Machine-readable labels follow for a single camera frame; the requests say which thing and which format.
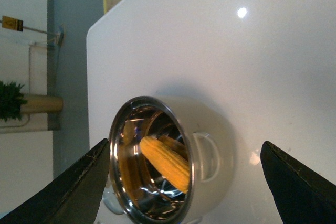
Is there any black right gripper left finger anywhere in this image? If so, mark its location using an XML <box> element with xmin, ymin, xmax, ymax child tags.
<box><xmin>1</xmin><ymin>138</ymin><xmax>110</xmax><ymax>223</ymax></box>

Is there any beige electric cooking pot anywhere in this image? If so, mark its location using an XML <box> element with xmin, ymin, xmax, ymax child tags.
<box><xmin>109</xmin><ymin>96</ymin><xmax>234</xmax><ymax>223</ymax></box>

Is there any green potted plant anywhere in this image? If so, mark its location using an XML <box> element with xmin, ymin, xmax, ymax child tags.
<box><xmin>0</xmin><ymin>81</ymin><xmax>64</xmax><ymax>122</ymax></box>

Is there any yellow corn cob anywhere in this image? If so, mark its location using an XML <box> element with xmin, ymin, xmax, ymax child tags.
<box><xmin>140</xmin><ymin>135</ymin><xmax>190</xmax><ymax>194</ymax></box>

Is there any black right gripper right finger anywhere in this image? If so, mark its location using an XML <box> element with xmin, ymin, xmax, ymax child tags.
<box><xmin>260</xmin><ymin>141</ymin><xmax>335</xmax><ymax>223</ymax></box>

